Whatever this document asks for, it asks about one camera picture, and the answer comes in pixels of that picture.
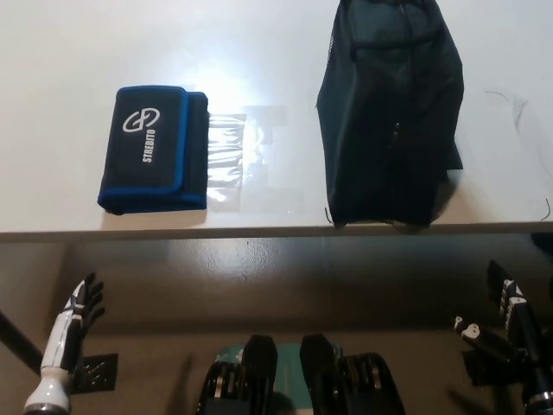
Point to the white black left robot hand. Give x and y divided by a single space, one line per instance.
60 341

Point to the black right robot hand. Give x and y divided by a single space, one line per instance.
525 328

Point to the black fabric lunch bag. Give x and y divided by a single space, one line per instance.
389 129

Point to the dark diagonal metal bar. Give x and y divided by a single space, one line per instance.
17 335

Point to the black blue-trimmed Strebito notebook case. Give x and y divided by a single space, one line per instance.
147 147

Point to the clear tape patch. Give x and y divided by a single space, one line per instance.
259 151

